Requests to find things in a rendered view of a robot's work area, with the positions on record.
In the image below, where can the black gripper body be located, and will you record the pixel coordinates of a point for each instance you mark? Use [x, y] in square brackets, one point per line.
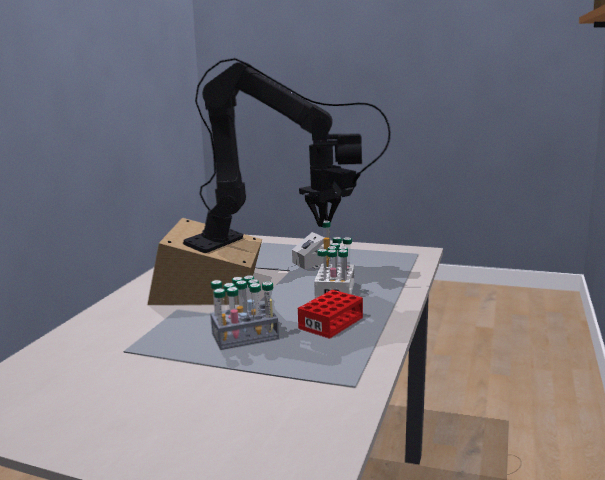
[318, 195]

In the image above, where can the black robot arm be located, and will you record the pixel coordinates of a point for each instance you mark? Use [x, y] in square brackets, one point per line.
[230, 191]

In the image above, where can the grey tube rack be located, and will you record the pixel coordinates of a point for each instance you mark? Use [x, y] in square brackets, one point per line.
[245, 338]

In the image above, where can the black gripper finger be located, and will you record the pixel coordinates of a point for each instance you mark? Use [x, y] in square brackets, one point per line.
[335, 202]
[322, 208]

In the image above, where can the grey bench mat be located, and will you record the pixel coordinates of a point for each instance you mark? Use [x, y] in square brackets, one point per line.
[379, 277]

